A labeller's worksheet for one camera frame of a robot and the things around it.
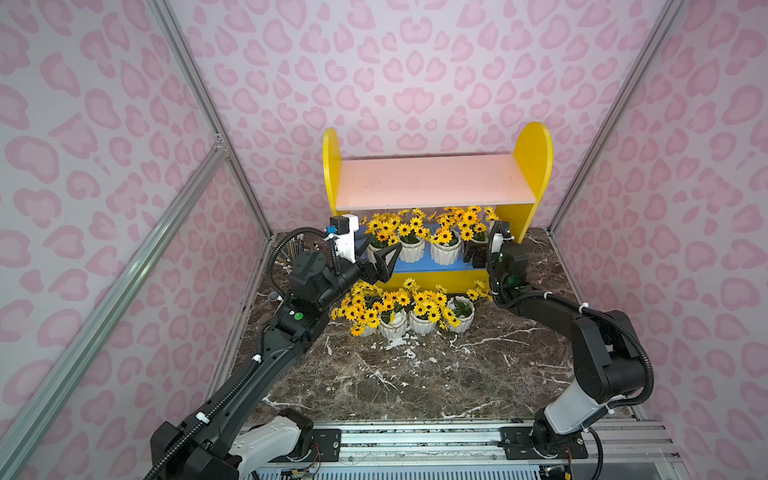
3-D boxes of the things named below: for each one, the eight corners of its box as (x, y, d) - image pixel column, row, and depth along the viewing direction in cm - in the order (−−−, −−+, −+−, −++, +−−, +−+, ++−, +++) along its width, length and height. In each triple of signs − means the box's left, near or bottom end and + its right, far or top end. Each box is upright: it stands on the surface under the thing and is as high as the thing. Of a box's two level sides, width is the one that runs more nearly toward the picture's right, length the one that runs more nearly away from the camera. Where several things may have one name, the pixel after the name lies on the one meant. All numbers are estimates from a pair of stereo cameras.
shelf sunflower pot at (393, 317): (379, 336, 94) (376, 310, 81) (386, 315, 99) (384, 286, 86) (402, 342, 93) (403, 316, 80) (408, 320, 97) (410, 292, 85)
